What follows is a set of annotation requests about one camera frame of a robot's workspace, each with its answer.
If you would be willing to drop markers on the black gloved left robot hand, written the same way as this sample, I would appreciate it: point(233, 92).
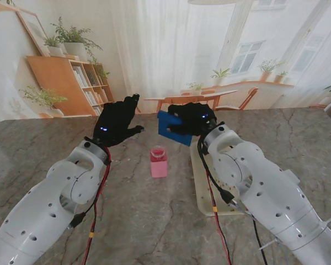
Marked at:
point(116, 124)

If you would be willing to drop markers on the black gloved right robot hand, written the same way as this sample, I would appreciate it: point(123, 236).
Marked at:
point(196, 118)

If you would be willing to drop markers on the blue plastic scraper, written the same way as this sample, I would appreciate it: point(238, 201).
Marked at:
point(164, 122)

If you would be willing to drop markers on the pink square jar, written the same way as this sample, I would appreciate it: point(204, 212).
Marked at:
point(158, 168)

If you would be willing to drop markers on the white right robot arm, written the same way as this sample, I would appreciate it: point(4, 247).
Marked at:
point(264, 187)

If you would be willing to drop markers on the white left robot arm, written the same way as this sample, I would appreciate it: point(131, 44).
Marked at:
point(44, 209)

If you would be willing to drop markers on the cream baking tray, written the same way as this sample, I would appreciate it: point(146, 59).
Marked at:
point(202, 198)

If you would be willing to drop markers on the wooden chair with slatted back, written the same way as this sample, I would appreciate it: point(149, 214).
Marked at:
point(182, 100)

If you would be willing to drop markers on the wooden dining table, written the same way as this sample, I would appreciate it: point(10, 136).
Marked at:
point(209, 94)

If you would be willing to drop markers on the small plant on dining table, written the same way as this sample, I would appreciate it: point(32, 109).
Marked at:
point(196, 88)

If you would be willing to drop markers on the green windowsill plant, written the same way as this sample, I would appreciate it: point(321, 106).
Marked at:
point(220, 74)

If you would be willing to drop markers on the trailing ivy plant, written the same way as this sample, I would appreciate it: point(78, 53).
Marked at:
point(100, 72)

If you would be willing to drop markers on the wooden chair with curved back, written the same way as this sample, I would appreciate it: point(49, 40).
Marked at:
point(251, 95)

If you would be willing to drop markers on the wooden bookshelf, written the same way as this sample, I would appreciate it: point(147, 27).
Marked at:
point(58, 82)

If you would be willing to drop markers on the leafy plant beside bookshelf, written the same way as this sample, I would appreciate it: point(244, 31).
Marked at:
point(44, 98)

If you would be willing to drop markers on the plant in terracotta pot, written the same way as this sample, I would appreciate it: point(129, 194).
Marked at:
point(266, 74)

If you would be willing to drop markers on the large plant in white pot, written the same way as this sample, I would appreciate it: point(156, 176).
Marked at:
point(75, 48)

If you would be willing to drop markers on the small windowsill pot plant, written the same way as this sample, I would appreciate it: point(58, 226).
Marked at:
point(280, 78)

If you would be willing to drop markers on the small plant in white pot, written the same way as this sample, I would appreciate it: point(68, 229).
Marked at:
point(55, 50)

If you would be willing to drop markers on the wooden picture frame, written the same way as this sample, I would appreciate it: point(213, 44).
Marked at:
point(34, 30)

